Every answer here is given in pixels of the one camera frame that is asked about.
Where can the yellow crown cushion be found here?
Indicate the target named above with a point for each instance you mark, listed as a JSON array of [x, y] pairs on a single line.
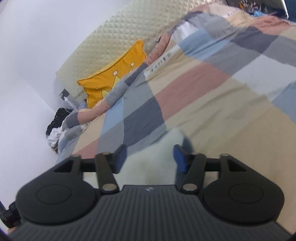
[[97, 85]]

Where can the pile of black white clothes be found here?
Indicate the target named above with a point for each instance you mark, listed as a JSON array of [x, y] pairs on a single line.
[[54, 130]]

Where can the cluttered blue desk tray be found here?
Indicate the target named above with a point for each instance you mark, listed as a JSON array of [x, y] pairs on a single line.
[[267, 7]]

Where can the cream quilted headboard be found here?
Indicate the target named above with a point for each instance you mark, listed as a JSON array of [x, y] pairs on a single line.
[[145, 20]]

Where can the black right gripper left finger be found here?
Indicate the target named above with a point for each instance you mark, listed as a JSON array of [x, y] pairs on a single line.
[[107, 164]]

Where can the patchwork checkered quilt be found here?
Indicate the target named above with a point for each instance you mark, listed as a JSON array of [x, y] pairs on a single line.
[[227, 80]]

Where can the person's left hand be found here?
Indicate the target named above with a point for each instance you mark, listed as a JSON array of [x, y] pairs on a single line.
[[11, 230]]

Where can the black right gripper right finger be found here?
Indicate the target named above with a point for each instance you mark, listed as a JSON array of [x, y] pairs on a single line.
[[190, 170]]

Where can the grey water bottle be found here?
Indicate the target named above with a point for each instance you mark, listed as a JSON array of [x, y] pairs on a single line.
[[69, 99]]

